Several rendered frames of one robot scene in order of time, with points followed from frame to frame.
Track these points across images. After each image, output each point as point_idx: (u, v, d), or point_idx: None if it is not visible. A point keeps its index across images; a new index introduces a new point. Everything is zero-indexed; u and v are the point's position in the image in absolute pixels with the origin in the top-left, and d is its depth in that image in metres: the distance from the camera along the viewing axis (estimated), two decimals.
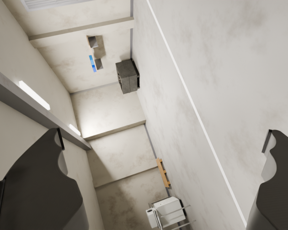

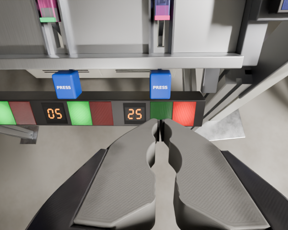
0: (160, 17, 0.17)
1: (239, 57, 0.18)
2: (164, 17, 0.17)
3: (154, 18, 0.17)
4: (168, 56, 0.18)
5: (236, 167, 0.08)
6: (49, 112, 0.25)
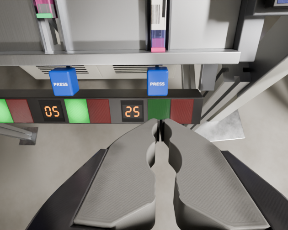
0: (156, 49, 0.18)
1: (236, 52, 0.18)
2: (160, 49, 0.18)
3: (151, 49, 0.18)
4: (165, 52, 0.18)
5: (236, 167, 0.08)
6: (46, 110, 0.25)
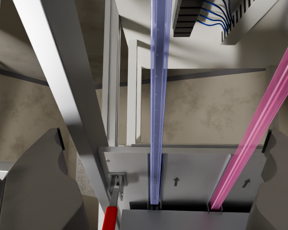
0: None
1: None
2: None
3: None
4: None
5: None
6: None
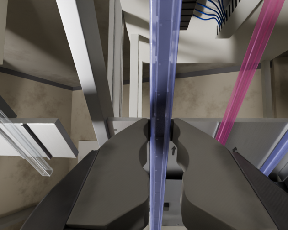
0: None
1: None
2: None
3: None
4: None
5: (245, 169, 0.08)
6: None
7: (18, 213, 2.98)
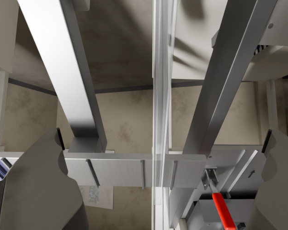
0: None
1: None
2: None
3: None
4: None
5: None
6: None
7: None
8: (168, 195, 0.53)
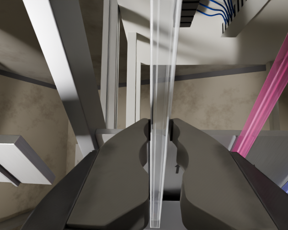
0: None
1: None
2: None
3: None
4: None
5: (245, 169, 0.08)
6: None
7: (12, 219, 2.88)
8: None
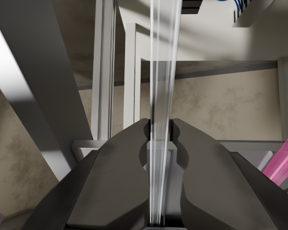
0: None
1: None
2: None
3: None
4: None
5: (245, 169, 0.08)
6: None
7: (11, 220, 2.84)
8: None
